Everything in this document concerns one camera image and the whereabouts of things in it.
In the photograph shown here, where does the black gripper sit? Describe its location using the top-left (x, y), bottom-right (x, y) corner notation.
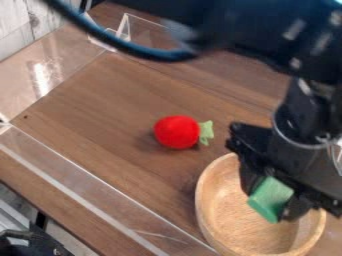
top-left (226, 109), bottom-right (342, 222)

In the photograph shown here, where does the green rectangular block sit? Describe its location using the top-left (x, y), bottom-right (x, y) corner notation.
top-left (247, 177), bottom-right (294, 223)

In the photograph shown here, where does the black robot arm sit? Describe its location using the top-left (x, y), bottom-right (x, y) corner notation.
top-left (113, 0), bottom-right (342, 220)

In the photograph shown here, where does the brown wooden bowl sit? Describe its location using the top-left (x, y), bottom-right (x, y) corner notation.
top-left (195, 153), bottom-right (327, 256)

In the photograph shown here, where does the red plush tomato toy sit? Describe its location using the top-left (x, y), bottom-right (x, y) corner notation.
top-left (154, 115), bottom-right (215, 150)

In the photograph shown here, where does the clear acrylic front wall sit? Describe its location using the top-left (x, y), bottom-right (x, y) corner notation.
top-left (0, 124), bottom-right (218, 256)

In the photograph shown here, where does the black clamp with cable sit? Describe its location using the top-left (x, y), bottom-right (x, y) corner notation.
top-left (0, 223), bottom-right (75, 256)

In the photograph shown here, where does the clear acrylic corner bracket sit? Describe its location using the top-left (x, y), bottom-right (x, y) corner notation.
top-left (83, 12), bottom-right (119, 52)

